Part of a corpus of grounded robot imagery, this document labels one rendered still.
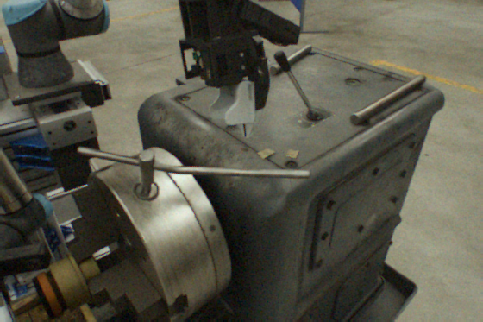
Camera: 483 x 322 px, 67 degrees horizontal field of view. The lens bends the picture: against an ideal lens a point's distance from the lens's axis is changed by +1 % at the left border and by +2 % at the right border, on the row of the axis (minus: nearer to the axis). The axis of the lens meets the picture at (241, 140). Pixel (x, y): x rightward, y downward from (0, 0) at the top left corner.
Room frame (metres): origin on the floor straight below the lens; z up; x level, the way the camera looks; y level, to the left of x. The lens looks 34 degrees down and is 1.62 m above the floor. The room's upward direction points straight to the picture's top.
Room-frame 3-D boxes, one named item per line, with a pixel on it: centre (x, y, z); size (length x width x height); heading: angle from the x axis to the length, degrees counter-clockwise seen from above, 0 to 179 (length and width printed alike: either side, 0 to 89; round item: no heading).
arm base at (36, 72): (1.03, 0.59, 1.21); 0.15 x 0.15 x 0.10
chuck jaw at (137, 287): (0.36, 0.17, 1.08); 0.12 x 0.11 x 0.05; 41
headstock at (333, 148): (0.75, -0.12, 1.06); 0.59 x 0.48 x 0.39; 131
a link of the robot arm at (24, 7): (1.04, 0.59, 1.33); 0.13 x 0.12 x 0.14; 125
